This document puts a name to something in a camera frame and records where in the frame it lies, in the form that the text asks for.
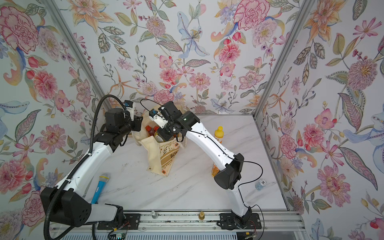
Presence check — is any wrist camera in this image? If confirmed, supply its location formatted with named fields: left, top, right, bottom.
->
left=149, top=109, right=168, bottom=129
left=124, top=100, right=135, bottom=121

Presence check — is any orange bottle yellow cap front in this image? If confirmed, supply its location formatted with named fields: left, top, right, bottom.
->
left=211, top=164, right=220, bottom=178

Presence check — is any cream canvas shopping bag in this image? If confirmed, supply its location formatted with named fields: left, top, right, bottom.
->
left=133, top=112, right=187, bottom=177

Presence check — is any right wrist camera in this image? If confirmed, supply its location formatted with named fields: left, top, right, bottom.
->
left=149, top=109, right=168, bottom=129

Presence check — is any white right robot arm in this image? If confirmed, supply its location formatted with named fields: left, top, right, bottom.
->
left=149, top=101, right=249, bottom=218

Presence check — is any orange bottle yellow cap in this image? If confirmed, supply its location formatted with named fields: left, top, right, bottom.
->
left=211, top=164, right=220, bottom=178
left=214, top=126, right=224, bottom=143

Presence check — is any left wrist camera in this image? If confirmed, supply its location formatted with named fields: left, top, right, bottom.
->
left=124, top=100, right=135, bottom=121

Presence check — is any blue tube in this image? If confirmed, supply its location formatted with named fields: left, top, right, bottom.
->
left=91, top=173, right=111, bottom=204

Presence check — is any red Fairy dish soap bottle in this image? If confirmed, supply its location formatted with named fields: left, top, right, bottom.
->
left=146, top=126, right=156, bottom=136

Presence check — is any black corrugated cable conduit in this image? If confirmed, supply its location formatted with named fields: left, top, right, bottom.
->
left=43, top=94, right=127, bottom=240

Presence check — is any aluminium corner post right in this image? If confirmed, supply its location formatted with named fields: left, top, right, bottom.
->
left=253, top=1, right=314, bottom=120

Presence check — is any aluminium corner post left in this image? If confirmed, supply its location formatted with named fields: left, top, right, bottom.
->
left=35, top=1, right=104, bottom=122

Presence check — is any aluminium corner post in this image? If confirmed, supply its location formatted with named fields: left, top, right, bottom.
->
left=253, top=1, right=314, bottom=120
left=35, top=1, right=104, bottom=122

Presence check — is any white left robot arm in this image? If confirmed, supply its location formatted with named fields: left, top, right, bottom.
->
left=40, top=107, right=143, bottom=229

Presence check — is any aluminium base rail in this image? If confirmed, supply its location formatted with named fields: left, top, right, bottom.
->
left=64, top=209, right=309, bottom=240

